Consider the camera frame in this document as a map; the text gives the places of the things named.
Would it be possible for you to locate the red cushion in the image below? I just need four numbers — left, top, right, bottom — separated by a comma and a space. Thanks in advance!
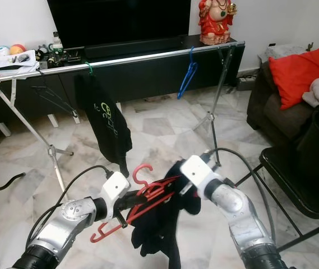
268, 44, 319, 110

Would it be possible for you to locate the dark garment with red trim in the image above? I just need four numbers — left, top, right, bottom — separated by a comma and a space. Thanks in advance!
130, 159, 203, 269

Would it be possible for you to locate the side table with lace cloth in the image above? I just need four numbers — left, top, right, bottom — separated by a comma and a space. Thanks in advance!
257, 44, 312, 64

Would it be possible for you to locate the silver metal clothes rack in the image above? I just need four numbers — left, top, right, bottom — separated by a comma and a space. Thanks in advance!
0, 40, 246, 206

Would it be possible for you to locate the black plastic hanger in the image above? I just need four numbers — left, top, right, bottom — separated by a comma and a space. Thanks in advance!
33, 70, 79, 119

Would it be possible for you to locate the black plastic chair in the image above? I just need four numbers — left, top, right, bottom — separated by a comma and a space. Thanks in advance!
235, 145, 319, 253

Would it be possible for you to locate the black shirt with green print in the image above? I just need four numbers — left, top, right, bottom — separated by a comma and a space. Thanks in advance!
74, 73, 133, 178

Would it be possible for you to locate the small clear bottle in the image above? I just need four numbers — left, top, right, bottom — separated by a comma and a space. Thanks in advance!
51, 31, 62, 49

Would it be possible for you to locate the orange toy ball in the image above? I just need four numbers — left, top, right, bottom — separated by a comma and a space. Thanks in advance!
9, 43, 26, 55

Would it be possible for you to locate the red plastic hanger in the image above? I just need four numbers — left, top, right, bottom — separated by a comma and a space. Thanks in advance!
90, 163, 184, 244

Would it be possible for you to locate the white paper stack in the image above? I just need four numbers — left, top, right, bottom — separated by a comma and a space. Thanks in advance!
0, 49, 40, 74

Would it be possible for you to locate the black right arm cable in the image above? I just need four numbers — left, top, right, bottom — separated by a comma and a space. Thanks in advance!
207, 147, 276, 230

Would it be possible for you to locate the black television console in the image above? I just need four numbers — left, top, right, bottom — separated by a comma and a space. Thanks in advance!
0, 34, 246, 125

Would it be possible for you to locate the blue plastic hanger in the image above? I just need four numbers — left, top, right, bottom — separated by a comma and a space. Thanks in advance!
177, 46, 198, 100

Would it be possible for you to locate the black flat television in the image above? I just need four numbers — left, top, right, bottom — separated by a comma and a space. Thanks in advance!
47, 0, 192, 50

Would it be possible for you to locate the red laughing Buddha statue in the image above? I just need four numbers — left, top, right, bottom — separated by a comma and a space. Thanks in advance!
198, 0, 238, 46

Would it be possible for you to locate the brown fabric sofa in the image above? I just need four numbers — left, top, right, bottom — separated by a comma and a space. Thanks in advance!
246, 39, 319, 149

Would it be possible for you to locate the black soundbar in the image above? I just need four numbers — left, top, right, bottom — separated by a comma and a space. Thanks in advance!
85, 35, 186, 60

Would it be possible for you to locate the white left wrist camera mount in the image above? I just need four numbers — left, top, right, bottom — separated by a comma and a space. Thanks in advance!
103, 171, 131, 207

